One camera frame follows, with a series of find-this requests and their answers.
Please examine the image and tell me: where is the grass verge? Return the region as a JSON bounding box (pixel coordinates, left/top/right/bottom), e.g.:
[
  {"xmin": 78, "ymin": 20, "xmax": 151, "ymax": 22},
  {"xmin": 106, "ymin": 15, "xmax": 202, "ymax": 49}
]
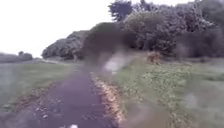
[{"xmin": 91, "ymin": 52, "xmax": 224, "ymax": 128}]

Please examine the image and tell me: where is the dense wood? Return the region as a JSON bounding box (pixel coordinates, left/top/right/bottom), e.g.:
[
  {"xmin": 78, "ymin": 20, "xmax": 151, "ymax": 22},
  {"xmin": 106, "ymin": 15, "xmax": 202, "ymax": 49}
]
[{"xmin": 41, "ymin": 0, "xmax": 224, "ymax": 65}]

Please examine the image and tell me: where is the row of trees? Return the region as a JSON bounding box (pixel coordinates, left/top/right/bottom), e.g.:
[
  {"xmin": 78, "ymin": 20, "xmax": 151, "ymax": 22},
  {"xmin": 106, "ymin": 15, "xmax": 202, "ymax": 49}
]
[{"xmin": 0, "ymin": 50, "xmax": 35, "ymax": 64}]

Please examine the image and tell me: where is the robot's own part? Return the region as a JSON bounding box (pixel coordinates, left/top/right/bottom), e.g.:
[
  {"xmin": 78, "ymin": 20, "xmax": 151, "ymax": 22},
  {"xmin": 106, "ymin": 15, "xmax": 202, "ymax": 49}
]
[{"xmin": 68, "ymin": 123, "xmax": 80, "ymax": 128}]

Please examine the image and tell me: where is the leaf-strewn asphalt path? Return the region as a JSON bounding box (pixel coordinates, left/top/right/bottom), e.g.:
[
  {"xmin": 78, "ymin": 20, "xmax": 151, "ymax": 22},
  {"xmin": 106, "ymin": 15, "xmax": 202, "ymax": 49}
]
[{"xmin": 18, "ymin": 63, "xmax": 120, "ymax": 128}]

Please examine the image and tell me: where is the brown bush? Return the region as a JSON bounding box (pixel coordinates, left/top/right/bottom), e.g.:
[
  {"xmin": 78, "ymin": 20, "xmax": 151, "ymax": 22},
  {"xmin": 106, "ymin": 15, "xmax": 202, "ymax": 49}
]
[{"xmin": 146, "ymin": 50, "xmax": 163, "ymax": 66}]

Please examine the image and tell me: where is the grass field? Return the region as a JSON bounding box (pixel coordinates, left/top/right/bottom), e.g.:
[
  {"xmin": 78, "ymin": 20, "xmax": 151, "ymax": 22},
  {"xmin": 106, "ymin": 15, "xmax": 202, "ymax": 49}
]
[{"xmin": 0, "ymin": 60, "xmax": 82, "ymax": 116}]

